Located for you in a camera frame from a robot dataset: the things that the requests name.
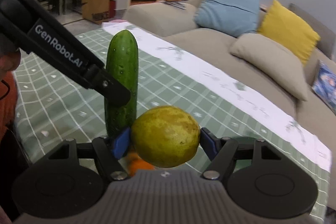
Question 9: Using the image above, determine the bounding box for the orange tangerine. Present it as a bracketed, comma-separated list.
[126, 151, 155, 177]

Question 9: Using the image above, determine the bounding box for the yellow-green pear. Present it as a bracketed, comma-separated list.
[130, 105, 201, 168]

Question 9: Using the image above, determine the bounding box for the green cucumber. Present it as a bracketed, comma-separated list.
[104, 30, 139, 138]

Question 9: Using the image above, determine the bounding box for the magazine on sofa arm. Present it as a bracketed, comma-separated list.
[161, 0, 188, 10]

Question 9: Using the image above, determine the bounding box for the person's left hand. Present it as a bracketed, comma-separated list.
[0, 50, 21, 80]

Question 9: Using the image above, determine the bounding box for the brown paper Nike bag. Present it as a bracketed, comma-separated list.
[81, 0, 109, 24]

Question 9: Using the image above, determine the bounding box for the beige cushion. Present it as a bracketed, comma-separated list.
[230, 34, 308, 101]

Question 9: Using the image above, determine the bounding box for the blue patterned cushion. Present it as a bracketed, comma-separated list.
[311, 60, 336, 114]

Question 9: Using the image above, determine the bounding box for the light blue cushion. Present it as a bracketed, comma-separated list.
[194, 0, 260, 38]

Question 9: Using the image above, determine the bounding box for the beige sofa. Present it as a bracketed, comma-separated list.
[123, 0, 335, 171]

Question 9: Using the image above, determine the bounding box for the yellow cushion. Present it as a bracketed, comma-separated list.
[257, 0, 321, 65]

